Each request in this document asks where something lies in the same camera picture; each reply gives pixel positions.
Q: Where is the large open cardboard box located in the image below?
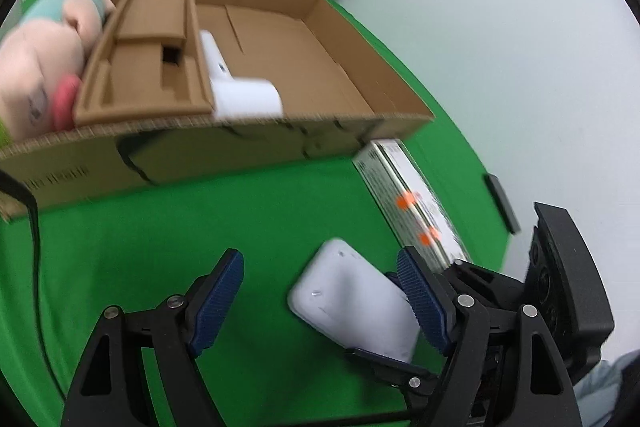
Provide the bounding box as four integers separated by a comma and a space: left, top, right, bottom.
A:
1, 0, 434, 208

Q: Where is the pink pig plush toy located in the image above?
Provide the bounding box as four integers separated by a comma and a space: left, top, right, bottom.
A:
1, 0, 115, 146

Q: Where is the grey sleeve forearm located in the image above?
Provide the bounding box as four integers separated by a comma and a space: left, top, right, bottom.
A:
574, 350, 639, 426

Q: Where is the white rectangular device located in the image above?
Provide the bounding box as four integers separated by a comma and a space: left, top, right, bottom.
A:
288, 239, 420, 362

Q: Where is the black cable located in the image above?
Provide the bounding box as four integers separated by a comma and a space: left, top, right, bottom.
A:
0, 168, 68, 400

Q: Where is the small black flat object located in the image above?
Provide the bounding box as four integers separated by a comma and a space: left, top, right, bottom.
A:
483, 173, 521, 235

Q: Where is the white handheld lint remover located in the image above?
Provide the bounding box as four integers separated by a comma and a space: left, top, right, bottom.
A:
200, 30, 283, 121

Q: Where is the green white medicine box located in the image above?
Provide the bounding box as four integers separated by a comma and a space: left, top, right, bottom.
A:
352, 139, 471, 273

